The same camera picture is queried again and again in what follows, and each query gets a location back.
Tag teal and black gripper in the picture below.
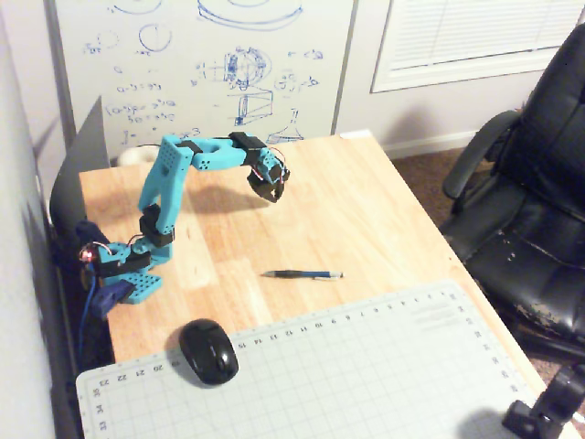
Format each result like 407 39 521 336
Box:
247 149 292 204

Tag blue and black pen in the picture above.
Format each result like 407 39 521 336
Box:
261 269 345 281

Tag whiteboard with blue drawings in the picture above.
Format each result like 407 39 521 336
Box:
44 0 360 159

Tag white round object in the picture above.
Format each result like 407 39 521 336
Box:
117 145 157 167

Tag black computer mouse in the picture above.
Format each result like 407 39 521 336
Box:
177 318 240 387

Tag dark grey flat panel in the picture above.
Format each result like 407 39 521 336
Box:
48 94 112 230

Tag dark blue table clamp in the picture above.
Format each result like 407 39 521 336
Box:
88 280 134 320

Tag grey cutting mat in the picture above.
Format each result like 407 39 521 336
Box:
74 278 539 439

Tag white window blinds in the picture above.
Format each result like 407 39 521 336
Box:
368 0 585 95

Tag black leather office chair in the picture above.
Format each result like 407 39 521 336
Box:
440 22 585 363

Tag blue cable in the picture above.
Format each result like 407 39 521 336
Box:
79 270 101 368

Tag black camera stand clamp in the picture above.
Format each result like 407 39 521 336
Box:
502 363 585 439

